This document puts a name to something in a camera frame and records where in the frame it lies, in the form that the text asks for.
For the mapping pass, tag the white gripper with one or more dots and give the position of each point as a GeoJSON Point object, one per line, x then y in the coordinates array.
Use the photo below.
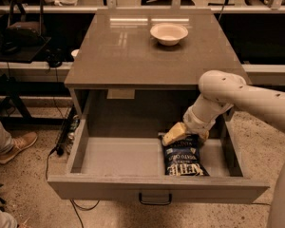
{"type": "Point", "coordinates": [195, 123]}

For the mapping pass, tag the blue kettle chip bag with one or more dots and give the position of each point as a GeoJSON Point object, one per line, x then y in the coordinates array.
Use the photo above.
{"type": "Point", "coordinates": [182, 158]}

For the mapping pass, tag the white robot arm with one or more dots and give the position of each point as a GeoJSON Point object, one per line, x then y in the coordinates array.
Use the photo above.
{"type": "Point", "coordinates": [218, 92]}

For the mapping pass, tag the open grey top drawer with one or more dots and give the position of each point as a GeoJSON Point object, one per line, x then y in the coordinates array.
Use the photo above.
{"type": "Point", "coordinates": [117, 154]}

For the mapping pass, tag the grey counter cabinet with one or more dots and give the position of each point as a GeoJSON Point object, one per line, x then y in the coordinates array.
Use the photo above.
{"type": "Point", "coordinates": [119, 52]}

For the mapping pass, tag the black bag on shelf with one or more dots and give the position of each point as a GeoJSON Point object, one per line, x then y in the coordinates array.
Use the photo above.
{"type": "Point", "coordinates": [26, 33]}

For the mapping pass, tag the white paper bowl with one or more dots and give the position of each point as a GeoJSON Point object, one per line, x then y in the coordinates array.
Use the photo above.
{"type": "Point", "coordinates": [168, 34]}

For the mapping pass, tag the white cup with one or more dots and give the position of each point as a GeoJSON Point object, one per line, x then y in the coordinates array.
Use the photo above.
{"type": "Point", "coordinates": [74, 53]}

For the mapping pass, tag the black headphones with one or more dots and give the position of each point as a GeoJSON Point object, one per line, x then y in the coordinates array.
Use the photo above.
{"type": "Point", "coordinates": [55, 57]}

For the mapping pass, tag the tan shoe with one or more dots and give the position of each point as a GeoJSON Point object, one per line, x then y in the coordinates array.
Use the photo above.
{"type": "Point", "coordinates": [18, 145]}

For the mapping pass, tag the black drawer handle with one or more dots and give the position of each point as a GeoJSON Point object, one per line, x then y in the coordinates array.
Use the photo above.
{"type": "Point", "coordinates": [155, 201]}

